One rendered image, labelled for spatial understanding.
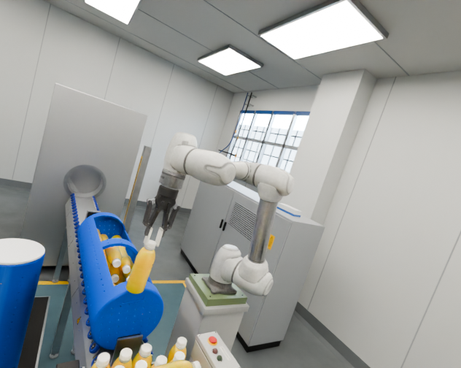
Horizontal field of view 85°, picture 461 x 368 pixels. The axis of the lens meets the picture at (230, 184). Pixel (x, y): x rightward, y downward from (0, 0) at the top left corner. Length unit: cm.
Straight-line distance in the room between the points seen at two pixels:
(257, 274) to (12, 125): 541
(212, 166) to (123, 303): 68
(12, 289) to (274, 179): 143
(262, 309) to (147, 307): 175
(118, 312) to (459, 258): 286
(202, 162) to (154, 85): 539
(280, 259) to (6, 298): 200
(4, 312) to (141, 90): 502
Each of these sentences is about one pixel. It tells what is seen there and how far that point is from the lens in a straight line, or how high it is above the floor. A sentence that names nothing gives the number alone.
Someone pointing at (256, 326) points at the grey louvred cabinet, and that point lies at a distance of 290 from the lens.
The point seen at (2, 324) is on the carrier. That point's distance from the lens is 186.
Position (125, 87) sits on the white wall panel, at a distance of 606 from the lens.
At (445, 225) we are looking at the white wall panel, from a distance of 322.
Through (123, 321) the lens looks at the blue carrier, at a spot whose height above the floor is 109.
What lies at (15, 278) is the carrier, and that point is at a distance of 171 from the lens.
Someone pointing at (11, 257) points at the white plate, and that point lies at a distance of 172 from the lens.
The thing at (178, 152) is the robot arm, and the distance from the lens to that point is 91.
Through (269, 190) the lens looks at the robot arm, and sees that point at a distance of 131.
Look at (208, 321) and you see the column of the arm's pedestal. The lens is 167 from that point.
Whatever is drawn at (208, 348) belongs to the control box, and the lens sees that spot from 121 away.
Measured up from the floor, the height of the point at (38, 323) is 15.
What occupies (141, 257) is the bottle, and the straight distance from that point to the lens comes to 104.
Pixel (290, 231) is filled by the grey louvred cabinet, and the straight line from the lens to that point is 251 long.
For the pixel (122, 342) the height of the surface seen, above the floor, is 104.
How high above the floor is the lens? 186
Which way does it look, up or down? 6 degrees down
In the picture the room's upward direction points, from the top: 18 degrees clockwise
